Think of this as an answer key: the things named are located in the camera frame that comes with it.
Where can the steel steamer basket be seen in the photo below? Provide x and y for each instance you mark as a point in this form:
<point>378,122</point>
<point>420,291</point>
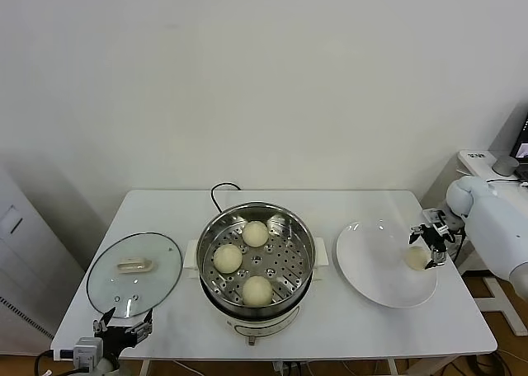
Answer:
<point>284,269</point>

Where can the glass pot lid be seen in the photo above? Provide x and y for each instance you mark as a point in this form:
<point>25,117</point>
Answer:
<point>123,248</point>

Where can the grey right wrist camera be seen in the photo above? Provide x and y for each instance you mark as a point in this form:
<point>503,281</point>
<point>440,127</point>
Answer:
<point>433,216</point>

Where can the white side desk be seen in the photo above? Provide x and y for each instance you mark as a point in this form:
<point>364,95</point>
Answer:
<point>480,166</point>

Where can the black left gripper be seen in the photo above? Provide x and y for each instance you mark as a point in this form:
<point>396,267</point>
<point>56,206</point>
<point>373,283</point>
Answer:
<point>113,339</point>

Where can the white table leg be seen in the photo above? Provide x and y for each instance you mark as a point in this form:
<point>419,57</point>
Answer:
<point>143,368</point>
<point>392,368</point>

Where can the grey round speaker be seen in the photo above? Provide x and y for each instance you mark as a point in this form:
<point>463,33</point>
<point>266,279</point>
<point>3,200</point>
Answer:
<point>505,165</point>

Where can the small printed desk label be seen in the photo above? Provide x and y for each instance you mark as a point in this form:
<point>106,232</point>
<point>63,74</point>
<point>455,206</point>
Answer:
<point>476,155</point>

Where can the white cabinet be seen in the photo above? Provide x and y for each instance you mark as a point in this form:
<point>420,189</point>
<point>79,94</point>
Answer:
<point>24,260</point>

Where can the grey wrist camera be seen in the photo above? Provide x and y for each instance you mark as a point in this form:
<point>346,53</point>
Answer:
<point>86,351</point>
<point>433,216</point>

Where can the white steamed baozi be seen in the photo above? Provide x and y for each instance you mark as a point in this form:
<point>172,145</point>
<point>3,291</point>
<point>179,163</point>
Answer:
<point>227,258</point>
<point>256,290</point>
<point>255,233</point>
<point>416,258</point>

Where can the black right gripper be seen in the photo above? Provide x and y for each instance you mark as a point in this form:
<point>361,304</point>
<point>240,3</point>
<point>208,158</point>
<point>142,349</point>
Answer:
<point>433,238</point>

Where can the white round plate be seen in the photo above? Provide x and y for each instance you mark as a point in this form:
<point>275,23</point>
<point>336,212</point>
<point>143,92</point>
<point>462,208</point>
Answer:
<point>371,269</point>

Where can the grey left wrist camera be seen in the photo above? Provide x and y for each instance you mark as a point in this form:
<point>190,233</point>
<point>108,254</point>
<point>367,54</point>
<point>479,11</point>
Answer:
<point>86,351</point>

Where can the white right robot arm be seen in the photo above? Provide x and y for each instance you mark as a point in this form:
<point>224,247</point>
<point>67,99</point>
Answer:
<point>495,236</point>

